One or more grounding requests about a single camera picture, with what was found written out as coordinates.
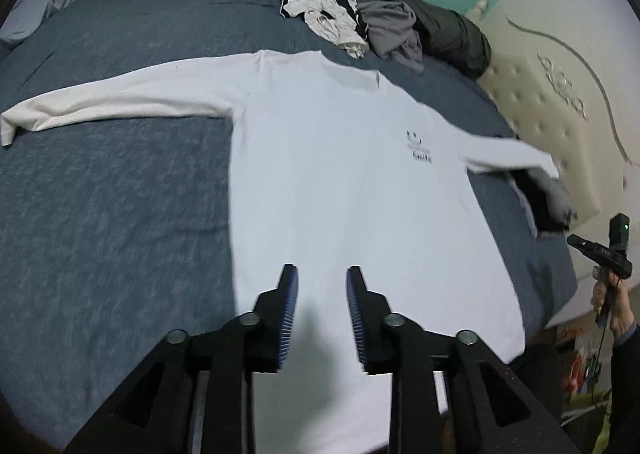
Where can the grey crumpled garment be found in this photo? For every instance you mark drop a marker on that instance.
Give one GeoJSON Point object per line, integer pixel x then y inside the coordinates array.
{"type": "Point", "coordinates": [391, 32]}

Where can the person's right hand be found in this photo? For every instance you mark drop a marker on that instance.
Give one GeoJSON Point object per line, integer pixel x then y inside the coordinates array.
{"type": "Point", "coordinates": [622, 317]}

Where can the colourful floor clutter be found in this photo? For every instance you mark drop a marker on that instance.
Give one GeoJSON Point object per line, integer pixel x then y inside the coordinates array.
{"type": "Point", "coordinates": [587, 394]}

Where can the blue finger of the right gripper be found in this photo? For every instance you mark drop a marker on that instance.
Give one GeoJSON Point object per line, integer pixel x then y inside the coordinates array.
{"type": "Point", "coordinates": [581, 244]}

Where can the white black trimmed garment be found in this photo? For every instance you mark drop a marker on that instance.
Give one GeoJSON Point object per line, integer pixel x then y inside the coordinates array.
{"type": "Point", "coordinates": [336, 21]}

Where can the cream tufted headboard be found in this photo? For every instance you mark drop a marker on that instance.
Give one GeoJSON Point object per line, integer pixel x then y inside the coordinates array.
{"type": "Point", "coordinates": [565, 76]}

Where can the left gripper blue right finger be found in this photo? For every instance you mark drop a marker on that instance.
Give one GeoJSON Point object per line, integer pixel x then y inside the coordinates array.
{"type": "Point", "coordinates": [492, 411]}

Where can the light grey blanket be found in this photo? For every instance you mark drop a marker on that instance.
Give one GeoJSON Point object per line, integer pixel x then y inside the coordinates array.
{"type": "Point", "coordinates": [26, 17]}

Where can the white long sleeve shirt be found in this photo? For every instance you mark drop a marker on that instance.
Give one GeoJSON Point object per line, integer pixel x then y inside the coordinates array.
{"type": "Point", "coordinates": [331, 166]}

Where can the navy blue bed sheet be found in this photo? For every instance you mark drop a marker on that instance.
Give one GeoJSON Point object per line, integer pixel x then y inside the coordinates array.
{"type": "Point", "coordinates": [112, 232]}

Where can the black camera box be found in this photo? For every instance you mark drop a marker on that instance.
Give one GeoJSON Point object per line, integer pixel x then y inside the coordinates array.
{"type": "Point", "coordinates": [619, 233]}

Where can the folded grey clothes stack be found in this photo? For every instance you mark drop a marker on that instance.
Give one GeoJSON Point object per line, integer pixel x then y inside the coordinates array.
{"type": "Point", "coordinates": [545, 201]}

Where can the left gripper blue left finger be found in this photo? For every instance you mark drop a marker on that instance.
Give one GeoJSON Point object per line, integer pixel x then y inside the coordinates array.
{"type": "Point", "coordinates": [194, 393]}

